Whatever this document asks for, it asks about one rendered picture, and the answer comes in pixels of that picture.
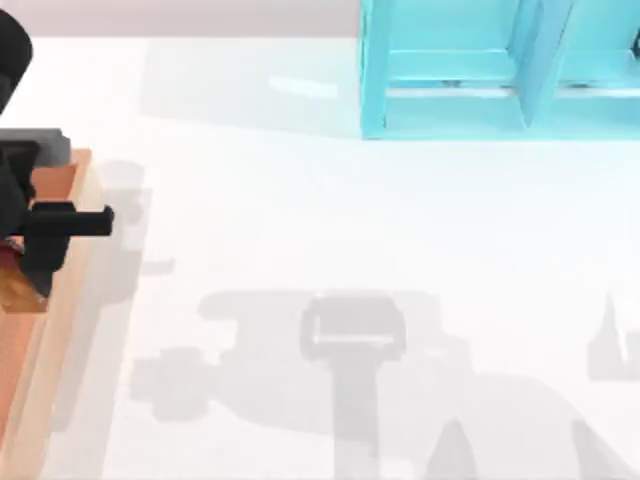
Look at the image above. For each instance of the brown block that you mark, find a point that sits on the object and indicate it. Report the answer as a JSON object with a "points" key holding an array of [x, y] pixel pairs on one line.
{"points": [[20, 295]]}

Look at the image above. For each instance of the shallow salmon-coloured box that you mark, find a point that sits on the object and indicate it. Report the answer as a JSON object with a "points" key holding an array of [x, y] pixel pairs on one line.
{"points": [[55, 350]]}

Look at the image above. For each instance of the light blue rack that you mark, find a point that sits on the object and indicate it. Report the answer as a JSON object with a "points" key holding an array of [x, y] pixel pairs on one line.
{"points": [[450, 110]]}

